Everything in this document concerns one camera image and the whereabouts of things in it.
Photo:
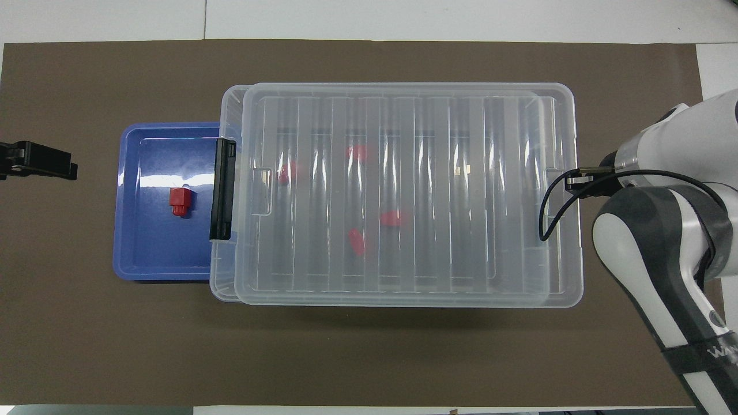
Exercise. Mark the red block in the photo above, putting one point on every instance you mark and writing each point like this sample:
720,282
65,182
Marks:
180,202
358,153
357,242
394,218
287,172

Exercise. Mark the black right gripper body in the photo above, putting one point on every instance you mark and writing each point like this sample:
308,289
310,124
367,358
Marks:
602,185

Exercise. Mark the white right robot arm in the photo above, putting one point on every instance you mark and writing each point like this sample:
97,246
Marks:
651,242

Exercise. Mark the blue plastic tray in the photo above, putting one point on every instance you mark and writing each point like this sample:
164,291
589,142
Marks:
150,242

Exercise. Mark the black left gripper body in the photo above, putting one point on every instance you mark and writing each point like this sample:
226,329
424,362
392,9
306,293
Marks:
14,155

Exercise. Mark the clear ribbed box lid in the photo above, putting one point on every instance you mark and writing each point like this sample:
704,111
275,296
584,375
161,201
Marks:
461,259

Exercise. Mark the brown table mat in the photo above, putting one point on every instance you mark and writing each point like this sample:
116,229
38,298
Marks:
86,317

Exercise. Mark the black box latch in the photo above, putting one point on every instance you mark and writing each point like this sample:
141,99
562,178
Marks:
222,190

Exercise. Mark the clear plastic storage box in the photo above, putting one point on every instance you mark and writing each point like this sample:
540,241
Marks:
228,115

